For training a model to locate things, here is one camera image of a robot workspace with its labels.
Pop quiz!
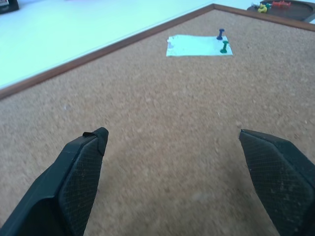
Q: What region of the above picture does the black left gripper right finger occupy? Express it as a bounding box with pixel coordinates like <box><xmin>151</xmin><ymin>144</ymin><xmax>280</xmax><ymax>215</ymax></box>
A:
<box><xmin>239</xmin><ymin>129</ymin><xmax>315</xmax><ymax>236</ymax></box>

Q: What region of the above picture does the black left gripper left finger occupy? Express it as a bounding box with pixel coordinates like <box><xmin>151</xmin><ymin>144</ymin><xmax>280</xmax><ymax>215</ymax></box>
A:
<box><xmin>0</xmin><ymin>126</ymin><xmax>109</xmax><ymax>236</ymax></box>

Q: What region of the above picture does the white paper note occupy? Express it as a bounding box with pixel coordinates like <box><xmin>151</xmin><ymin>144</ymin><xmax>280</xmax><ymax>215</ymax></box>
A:
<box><xmin>166</xmin><ymin>34</ymin><xmax>233</xmax><ymax>58</ymax></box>

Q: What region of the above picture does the dark brown round tray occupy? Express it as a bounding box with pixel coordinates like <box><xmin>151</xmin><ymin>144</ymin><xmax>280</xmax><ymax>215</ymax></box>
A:
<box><xmin>247</xmin><ymin>0</ymin><xmax>315</xmax><ymax>22</ymax></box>

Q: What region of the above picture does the dark box with label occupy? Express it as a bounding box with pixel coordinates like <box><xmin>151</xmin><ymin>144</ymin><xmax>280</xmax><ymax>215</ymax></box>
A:
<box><xmin>0</xmin><ymin>0</ymin><xmax>20</xmax><ymax>15</ymax></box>

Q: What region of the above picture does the cork board with wooden frame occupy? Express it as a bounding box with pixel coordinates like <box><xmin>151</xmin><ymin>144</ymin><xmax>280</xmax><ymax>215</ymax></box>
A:
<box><xmin>0</xmin><ymin>3</ymin><xmax>315</xmax><ymax>236</ymax></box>

